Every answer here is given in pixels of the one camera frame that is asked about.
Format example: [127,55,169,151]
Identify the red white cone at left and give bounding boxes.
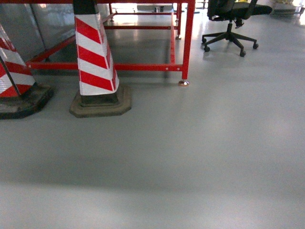
[0,27,54,120]

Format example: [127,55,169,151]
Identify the red metal table frame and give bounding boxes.
[25,0,196,87]

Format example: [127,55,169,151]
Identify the red white traffic cone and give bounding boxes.
[69,0,132,118]

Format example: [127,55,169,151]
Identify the black office chair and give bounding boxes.
[202,0,272,57]

